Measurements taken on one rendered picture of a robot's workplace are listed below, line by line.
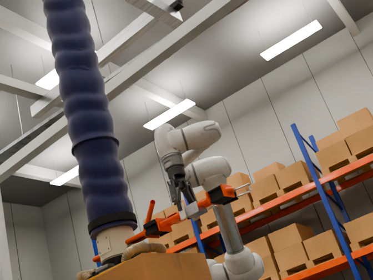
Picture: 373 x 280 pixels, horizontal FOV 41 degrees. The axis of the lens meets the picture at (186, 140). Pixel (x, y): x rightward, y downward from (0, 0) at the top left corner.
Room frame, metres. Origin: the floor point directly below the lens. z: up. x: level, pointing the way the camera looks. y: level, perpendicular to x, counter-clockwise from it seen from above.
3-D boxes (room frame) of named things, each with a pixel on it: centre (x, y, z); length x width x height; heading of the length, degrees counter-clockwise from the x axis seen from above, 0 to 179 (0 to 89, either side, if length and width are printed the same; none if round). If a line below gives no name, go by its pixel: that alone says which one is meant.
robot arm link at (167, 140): (2.00, 0.07, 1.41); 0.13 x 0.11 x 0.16; 91
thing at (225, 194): (1.90, -0.06, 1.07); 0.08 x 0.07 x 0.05; 58
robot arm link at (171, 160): (2.00, 0.08, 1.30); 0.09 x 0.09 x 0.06
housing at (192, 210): (1.97, 0.05, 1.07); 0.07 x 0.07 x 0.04; 58
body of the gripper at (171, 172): (2.00, 0.08, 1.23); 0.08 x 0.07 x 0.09; 147
